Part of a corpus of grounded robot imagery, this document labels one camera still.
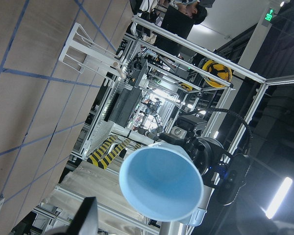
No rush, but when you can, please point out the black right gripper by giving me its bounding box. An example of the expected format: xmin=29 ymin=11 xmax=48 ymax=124
xmin=159 ymin=133 xmax=233 ymax=188

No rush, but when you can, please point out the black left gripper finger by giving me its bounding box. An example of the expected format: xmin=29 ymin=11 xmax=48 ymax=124
xmin=48 ymin=196 xmax=98 ymax=235

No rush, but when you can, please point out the light blue plastic cup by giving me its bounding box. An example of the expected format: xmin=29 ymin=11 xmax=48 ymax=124
xmin=119 ymin=142 xmax=204 ymax=222

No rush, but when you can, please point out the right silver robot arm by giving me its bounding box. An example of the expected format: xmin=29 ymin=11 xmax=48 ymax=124
xmin=160 ymin=131 xmax=228 ymax=227

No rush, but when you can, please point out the yellow hard hat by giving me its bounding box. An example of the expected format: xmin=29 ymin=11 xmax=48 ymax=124
xmin=202 ymin=59 xmax=232 ymax=88

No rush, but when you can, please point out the person in black shirt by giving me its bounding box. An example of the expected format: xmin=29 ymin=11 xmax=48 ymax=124
xmin=153 ymin=0 xmax=208 ymax=56

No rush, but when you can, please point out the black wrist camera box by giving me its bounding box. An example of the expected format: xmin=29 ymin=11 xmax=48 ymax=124
xmin=216 ymin=154 xmax=250 ymax=206

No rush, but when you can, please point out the white wire cup rack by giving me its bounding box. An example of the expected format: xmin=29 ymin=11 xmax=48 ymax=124
xmin=58 ymin=22 xmax=126 ymax=79

